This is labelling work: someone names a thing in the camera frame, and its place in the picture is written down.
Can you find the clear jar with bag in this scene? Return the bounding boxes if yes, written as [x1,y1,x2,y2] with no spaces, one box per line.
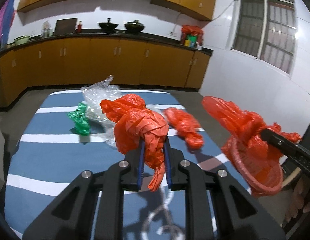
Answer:
[42,21,52,38]

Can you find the window with bars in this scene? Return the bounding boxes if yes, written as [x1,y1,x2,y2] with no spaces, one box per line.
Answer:
[231,0,297,74]

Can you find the green basin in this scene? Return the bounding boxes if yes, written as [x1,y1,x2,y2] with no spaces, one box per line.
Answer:
[14,35,30,46]

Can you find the black wok with lid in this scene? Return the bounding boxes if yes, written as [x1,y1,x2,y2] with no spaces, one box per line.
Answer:
[125,20,145,34]

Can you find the lower wooden kitchen cabinets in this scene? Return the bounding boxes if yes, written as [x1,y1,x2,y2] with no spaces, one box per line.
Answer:
[0,34,213,108]

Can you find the dark cutting board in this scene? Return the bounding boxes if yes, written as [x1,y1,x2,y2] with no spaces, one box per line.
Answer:
[53,18,77,36]

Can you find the small orange plastic bag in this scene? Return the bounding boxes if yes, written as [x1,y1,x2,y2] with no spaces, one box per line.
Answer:
[163,107,204,150]

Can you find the clear bubble wrap sheet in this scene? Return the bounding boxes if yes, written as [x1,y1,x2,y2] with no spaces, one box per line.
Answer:
[81,76,169,154]

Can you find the red bottle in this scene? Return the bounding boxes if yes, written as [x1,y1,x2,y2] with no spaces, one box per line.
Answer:
[76,21,82,34]

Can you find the black wok left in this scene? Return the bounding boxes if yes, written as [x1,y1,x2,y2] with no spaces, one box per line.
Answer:
[98,18,118,33]

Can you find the blue white striped tablecloth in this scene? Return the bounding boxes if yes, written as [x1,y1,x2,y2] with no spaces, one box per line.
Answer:
[4,89,253,240]

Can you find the red bag with containers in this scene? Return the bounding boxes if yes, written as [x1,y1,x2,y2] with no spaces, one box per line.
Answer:
[180,25,204,48]

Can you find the person's hand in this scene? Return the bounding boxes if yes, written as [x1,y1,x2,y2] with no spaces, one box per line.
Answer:
[284,175,310,223]

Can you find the red basket with orange liner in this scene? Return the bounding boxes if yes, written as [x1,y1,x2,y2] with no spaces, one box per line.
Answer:
[202,96,301,197]

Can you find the green plastic bag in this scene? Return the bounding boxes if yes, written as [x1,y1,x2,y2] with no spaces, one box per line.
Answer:
[67,102,90,136]

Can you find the pink purple hanging cloth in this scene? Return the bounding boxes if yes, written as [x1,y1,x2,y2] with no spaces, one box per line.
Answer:
[0,0,16,49]

